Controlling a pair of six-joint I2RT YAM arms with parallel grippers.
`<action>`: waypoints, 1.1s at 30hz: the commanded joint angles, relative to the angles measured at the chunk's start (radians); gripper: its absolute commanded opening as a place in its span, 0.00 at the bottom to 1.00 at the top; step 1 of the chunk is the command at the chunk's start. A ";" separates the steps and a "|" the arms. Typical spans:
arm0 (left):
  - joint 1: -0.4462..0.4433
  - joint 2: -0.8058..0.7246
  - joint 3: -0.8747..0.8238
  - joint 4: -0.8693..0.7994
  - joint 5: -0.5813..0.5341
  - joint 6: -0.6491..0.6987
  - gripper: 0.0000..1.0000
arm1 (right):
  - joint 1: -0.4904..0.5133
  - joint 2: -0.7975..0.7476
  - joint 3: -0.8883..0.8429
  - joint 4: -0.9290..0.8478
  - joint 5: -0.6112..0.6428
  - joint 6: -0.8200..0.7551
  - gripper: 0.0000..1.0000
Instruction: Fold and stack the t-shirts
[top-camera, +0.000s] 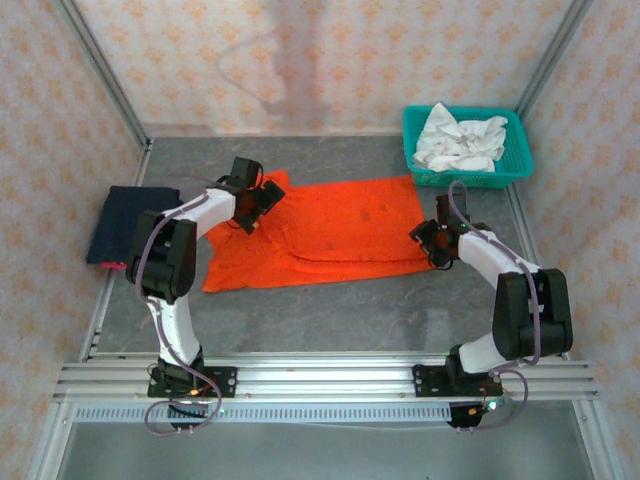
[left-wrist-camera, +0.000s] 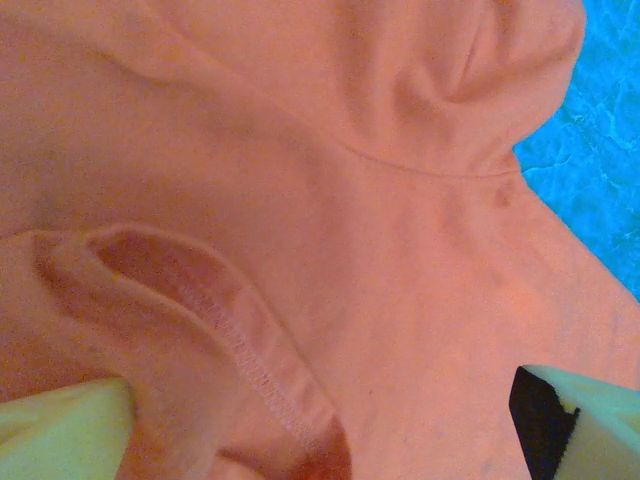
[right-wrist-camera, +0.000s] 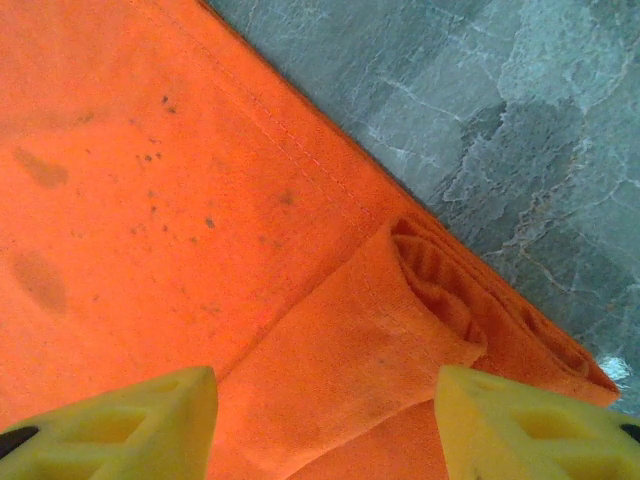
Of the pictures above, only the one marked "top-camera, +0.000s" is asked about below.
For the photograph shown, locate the orange t-shirt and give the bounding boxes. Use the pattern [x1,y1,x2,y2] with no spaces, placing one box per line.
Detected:
[201,169,433,294]

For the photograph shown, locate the teal plastic basket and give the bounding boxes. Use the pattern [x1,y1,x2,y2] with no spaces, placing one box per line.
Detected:
[402,104,535,191]

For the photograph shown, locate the white t-shirt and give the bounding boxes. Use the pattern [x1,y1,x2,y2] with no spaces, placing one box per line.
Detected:
[411,101,510,174]

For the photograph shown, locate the folded navy t-shirt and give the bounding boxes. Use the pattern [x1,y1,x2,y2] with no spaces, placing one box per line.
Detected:
[85,185,184,266]

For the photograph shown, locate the aluminium table edge rail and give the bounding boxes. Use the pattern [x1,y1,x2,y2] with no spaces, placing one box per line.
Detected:
[504,183,572,362]
[78,142,153,362]

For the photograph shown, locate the small controller board with wires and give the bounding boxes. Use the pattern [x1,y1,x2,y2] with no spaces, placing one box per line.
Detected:
[469,391,513,417]
[167,385,226,417]

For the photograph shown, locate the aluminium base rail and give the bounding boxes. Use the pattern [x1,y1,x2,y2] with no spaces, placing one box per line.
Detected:
[52,352,600,403]

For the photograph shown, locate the grey slotted cable duct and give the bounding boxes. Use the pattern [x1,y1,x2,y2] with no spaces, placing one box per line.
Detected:
[73,403,454,424]

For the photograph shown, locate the aluminium frame post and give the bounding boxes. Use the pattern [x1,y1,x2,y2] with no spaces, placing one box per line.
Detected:
[53,0,153,150]
[514,0,595,119]

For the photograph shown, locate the aluminium frame leg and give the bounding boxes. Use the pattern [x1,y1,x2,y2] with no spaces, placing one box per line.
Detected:
[27,402,76,480]
[572,399,619,480]

